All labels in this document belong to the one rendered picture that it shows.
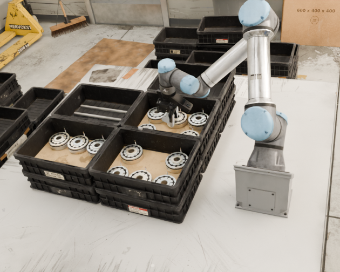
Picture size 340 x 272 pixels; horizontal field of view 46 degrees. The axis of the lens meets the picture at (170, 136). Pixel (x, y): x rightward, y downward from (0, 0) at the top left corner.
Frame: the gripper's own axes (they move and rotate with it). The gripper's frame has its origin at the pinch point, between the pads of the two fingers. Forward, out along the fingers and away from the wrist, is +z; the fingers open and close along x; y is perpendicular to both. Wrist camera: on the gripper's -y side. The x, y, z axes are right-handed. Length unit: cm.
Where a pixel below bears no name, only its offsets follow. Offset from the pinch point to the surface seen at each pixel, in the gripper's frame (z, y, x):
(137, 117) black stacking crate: 0.5, 19.0, 1.9
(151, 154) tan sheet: 1.0, 3.4, 21.8
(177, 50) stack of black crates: 62, 52, -141
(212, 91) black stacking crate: 4.4, -9.6, -32.3
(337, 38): 90, -77, -239
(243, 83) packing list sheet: 18, -21, -61
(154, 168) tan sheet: -0.1, -0.9, 29.7
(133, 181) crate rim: -10.9, 0.4, 46.3
